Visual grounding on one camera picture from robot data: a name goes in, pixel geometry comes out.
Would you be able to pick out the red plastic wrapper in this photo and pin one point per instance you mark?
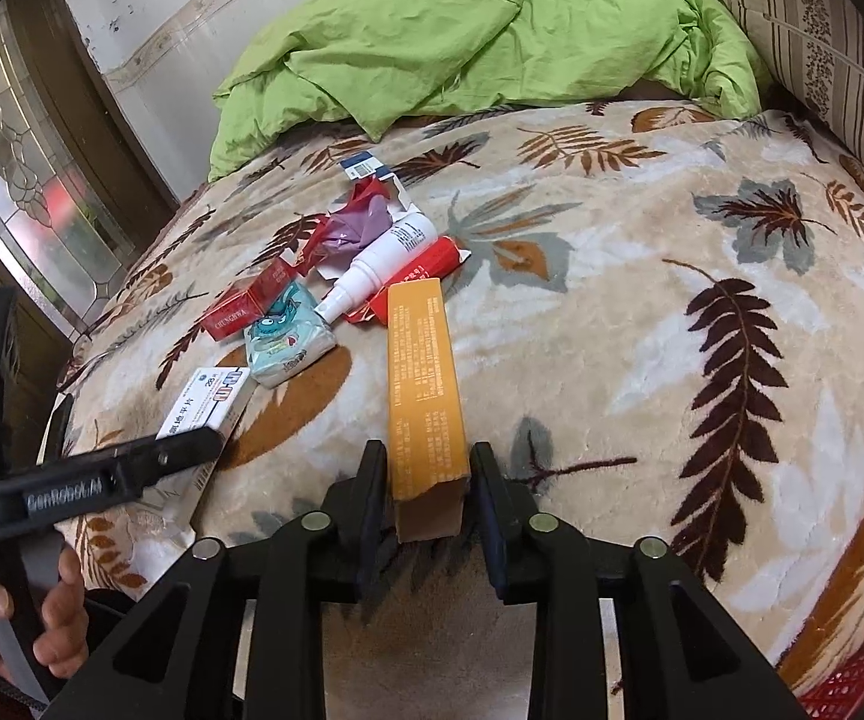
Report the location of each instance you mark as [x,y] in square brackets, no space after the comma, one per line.
[439,262]

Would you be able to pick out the red plastic basket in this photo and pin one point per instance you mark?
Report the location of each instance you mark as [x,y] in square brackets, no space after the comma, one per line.
[859,682]

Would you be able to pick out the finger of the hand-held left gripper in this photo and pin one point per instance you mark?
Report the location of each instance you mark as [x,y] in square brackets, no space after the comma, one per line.
[177,454]

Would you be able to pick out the crumpled red wrapper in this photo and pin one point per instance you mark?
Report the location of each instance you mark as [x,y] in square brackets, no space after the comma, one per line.
[312,240]

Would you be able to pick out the long orange carton box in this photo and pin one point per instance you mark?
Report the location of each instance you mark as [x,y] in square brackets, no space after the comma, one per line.
[424,390]

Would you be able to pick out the light blue tissue packet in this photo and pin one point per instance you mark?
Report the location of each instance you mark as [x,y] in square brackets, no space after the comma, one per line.
[286,345]

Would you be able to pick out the white and blue small box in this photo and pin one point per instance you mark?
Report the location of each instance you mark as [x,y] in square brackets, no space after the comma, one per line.
[362,166]

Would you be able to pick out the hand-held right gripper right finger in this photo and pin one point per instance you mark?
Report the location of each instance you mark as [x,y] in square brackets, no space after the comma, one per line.
[486,517]

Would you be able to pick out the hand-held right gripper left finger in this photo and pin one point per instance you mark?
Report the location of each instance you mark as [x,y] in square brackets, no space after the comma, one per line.
[372,510]

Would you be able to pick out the purple plastic bag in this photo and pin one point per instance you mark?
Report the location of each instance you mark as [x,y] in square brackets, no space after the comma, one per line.
[361,229]

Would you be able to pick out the striped pillow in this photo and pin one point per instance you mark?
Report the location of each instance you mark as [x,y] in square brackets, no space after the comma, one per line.
[814,52]

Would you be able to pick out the red cigarette box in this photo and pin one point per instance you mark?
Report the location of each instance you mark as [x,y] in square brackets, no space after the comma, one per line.
[241,307]

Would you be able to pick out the person's left hand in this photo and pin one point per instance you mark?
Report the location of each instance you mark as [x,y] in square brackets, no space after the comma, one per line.
[64,615]

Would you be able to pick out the white medicine box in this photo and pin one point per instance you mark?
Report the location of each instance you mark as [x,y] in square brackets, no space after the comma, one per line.
[199,401]

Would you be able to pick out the stained glass door panel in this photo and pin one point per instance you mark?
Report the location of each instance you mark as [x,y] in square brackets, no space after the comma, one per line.
[19,165]

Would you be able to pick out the leaf print blanket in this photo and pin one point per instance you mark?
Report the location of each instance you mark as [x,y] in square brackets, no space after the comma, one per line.
[627,315]

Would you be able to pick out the white spray bottle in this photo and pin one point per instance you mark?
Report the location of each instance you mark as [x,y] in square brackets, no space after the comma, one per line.
[387,255]

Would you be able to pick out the brown wooden door frame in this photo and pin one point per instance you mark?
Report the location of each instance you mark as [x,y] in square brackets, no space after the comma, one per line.
[102,127]

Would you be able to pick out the torn white carton piece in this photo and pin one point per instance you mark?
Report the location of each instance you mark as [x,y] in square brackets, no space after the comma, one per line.
[402,202]

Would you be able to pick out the green quilt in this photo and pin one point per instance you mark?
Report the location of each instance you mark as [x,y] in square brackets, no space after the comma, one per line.
[439,52]

